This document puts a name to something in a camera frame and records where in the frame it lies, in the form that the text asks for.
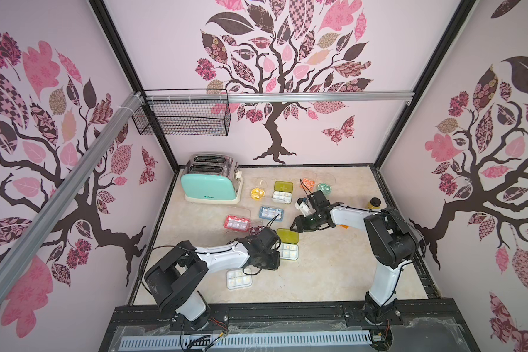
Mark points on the yellow round pillbox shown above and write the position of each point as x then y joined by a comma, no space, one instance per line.
259,189

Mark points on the aluminium rail left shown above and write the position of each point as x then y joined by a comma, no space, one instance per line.
24,249

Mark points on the yellow bottle black cap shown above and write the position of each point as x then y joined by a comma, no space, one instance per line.
374,203

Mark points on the magenta small pillbox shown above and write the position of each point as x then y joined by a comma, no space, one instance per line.
255,228

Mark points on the aluminium rail back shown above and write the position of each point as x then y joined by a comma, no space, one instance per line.
321,97

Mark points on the aluminium rail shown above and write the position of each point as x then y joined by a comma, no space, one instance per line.
24,249
321,97

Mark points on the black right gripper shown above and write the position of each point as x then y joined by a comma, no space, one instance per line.
314,203

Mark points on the red rectangular pillbox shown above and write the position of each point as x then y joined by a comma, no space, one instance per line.
237,219

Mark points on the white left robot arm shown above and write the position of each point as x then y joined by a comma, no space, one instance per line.
173,280

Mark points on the clear white pillbox front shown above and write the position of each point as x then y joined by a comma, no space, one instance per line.
239,278

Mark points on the blue rectangular pillbox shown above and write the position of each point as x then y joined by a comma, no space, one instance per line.
271,213

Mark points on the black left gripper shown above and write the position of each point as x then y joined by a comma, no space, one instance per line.
276,264

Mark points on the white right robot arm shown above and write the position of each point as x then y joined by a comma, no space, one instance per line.
392,240

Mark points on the green lid white pillbox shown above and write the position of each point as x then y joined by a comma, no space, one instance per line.
289,249

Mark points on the mint green toaster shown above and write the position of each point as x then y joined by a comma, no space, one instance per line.
212,179

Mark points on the green round pillbox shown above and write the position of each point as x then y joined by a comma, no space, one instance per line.
325,183

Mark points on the white slotted cable duct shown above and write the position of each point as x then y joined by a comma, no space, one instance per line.
244,341

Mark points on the olive lid pillbox back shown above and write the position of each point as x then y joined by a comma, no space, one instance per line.
283,192

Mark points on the black wire basket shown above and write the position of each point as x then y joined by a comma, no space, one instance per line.
184,112

